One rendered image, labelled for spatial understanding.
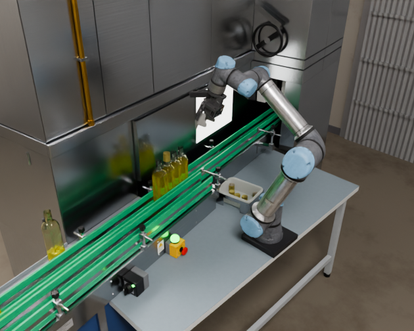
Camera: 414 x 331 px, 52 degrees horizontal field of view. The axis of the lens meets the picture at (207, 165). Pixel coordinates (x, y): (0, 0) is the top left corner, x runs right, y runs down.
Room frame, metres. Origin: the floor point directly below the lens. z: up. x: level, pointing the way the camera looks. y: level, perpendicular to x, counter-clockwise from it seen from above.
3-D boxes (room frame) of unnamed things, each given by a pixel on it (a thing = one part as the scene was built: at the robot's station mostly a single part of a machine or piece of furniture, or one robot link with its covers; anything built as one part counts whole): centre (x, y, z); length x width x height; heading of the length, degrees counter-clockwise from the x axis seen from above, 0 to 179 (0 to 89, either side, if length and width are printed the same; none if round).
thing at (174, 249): (1.57, 0.15, 0.79); 0.07 x 0.07 x 0.07; 56
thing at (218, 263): (2.14, 0.17, 0.73); 1.58 x 1.52 x 0.04; 136
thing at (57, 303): (1.06, 0.52, 0.94); 0.07 x 0.04 x 0.13; 56
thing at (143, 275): (1.34, 0.30, 0.79); 0.08 x 0.08 x 0.08; 56
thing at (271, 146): (2.49, -0.40, 0.90); 0.17 x 0.05 x 0.23; 56
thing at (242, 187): (2.00, -0.19, 0.80); 0.22 x 0.17 x 0.09; 56
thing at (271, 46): (2.72, -0.38, 1.49); 0.21 x 0.05 x 0.21; 56
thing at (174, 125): (2.23, 0.10, 1.15); 0.90 x 0.03 x 0.34; 146
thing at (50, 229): (1.38, 0.64, 1.01); 0.06 x 0.06 x 0.26; 65
